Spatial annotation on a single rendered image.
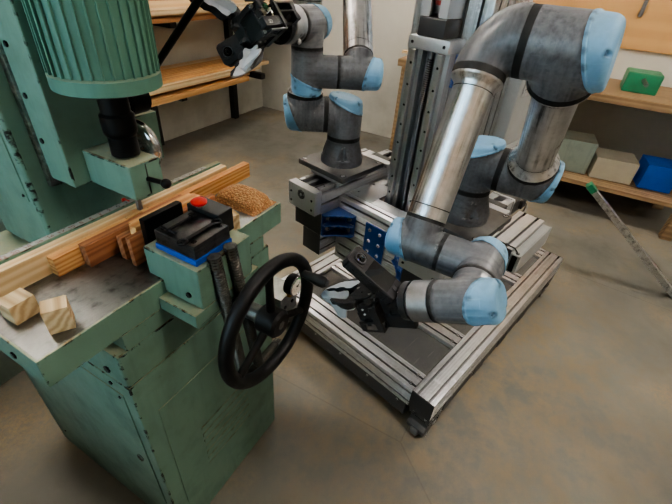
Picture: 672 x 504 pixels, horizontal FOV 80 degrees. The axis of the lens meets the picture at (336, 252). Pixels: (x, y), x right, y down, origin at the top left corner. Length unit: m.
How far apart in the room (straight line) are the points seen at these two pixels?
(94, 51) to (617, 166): 3.29
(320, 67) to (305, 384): 1.20
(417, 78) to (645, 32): 2.66
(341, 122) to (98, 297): 0.91
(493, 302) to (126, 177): 0.68
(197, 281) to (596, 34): 0.74
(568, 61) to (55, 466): 1.77
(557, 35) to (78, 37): 0.72
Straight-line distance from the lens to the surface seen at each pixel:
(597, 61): 0.79
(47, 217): 1.06
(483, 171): 1.13
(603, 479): 1.87
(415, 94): 1.33
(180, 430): 1.12
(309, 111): 1.38
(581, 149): 3.50
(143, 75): 0.78
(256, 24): 0.86
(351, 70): 1.03
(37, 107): 0.94
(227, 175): 1.09
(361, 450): 1.59
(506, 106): 1.55
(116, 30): 0.76
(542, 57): 0.79
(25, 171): 1.02
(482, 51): 0.80
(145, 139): 1.03
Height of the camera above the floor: 1.40
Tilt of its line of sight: 36 degrees down
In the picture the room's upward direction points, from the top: 5 degrees clockwise
